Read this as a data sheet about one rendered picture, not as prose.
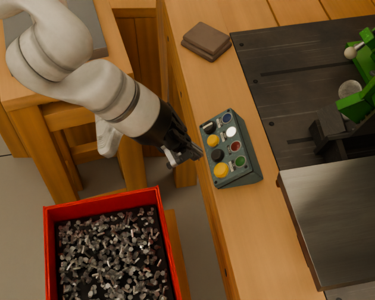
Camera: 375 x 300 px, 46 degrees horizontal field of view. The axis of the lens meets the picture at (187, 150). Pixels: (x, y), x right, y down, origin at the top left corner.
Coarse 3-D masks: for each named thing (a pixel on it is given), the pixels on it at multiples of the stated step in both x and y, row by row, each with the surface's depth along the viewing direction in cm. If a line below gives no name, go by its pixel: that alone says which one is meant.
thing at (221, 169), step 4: (220, 164) 83; (224, 164) 83; (216, 168) 83; (220, 168) 82; (224, 168) 82; (228, 168) 82; (216, 172) 83; (220, 172) 82; (224, 172) 82; (220, 176) 82
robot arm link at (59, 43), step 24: (0, 0) 49; (24, 0) 49; (48, 0) 51; (48, 24) 49; (72, 24) 50; (24, 48) 51; (48, 48) 50; (72, 48) 50; (48, 72) 52; (72, 72) 54
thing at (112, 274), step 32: (128, 192) 82; (64, 224) 83; (96, 224) 82; (128, 224) 83; (160, 224) 86; (64, 256) 79; (96, 256) 79; (128, 256) 78; (160, 256) 79; (64, 288) 75; (96, 288) 76; (128, 288) 75; (160, 288) 75
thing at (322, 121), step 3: (318, 111) 86; (321, 111) 85; (318, 114) 86; (321, 114) 85; (318, 117) 86; (321, 117) 85; (321, 120) 85; (324, 120) 85; (321, 123) 85; (324, 123) 85; (321, 126) 85; (324, 126) 85; (324, 129) 84; (327, 129) 84; (324, 132) 84; (327, 132) 84; (324, 135) 84
